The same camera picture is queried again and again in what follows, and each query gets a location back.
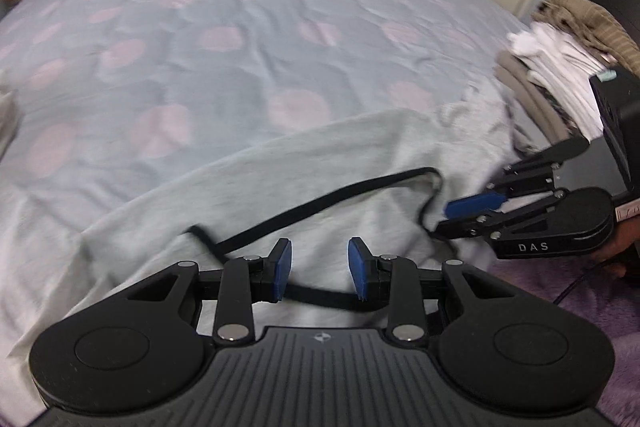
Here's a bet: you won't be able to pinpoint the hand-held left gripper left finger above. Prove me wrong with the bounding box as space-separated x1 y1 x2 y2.
120 238 293 348

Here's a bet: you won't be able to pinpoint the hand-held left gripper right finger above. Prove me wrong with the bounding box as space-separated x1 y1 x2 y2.
347 237 506 347

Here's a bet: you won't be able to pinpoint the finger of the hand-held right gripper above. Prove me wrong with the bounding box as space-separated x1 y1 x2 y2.
434 189 571 242
444 136 592 219

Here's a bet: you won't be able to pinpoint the grey black-collared T-shirt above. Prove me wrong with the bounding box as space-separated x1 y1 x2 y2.
10 107 531 343

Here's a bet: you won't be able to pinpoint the white folded clothes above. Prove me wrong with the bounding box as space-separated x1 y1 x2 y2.
507 22 608 140

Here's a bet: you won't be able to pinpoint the person's right hand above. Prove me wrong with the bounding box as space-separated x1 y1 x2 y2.
597 214 640 278

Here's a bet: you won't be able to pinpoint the brown knitted cloth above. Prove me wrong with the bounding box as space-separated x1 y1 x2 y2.
532 0 640 75

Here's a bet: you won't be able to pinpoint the pink-dotted grey bed sheet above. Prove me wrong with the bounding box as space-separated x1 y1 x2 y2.
0 0 541 427

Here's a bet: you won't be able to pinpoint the black cable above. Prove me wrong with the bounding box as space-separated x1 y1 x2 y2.
555 269 601 305

